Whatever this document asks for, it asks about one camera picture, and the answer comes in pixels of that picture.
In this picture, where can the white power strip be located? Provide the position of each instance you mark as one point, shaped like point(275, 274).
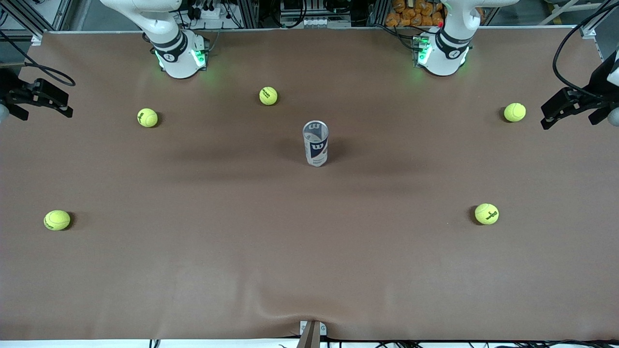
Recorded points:
point(208, 13)

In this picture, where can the brown camera post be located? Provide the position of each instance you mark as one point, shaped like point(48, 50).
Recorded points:
point(309, 339)

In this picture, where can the aluminium frame post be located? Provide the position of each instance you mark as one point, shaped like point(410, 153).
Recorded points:
point(250, 14)
point(379, 13)

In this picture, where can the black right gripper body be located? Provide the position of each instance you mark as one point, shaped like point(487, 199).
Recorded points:
point(10, 90)

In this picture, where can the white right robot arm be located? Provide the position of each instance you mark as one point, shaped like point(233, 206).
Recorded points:
point(169, 43)

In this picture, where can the grey metal bracket plate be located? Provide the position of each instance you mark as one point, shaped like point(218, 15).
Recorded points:
point(323, 329)

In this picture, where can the white slanted bar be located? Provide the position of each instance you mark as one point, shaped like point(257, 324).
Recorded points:
point(556, 16)

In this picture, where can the white blue tennis can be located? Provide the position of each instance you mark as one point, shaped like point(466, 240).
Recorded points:
point(316, 150)

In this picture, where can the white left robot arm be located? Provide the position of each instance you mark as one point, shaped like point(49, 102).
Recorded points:
point(447, 53)

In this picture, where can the yellow tennis ball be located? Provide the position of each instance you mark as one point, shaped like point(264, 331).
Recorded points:
point(486, 213)
point(514, 112)
point(147, 117)
point(57, 220)
point(268, 95)

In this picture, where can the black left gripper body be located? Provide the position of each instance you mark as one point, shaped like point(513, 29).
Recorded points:
point(597, 89)

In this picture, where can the metal table corner bracket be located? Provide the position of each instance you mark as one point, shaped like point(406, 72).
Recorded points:
point(36, 40)
point(587, 32)

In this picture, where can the brown table cloth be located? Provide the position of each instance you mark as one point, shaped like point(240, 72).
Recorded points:
point(309, 251)

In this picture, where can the grey electronics box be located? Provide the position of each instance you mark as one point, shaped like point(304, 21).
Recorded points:
point(314, 21)

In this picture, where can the pile of orange objects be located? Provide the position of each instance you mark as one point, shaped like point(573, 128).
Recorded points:
point(411, 12)

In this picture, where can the slanted aluminium frame profile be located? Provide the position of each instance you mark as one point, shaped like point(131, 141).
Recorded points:
point(20, 13)
point(599, 17)

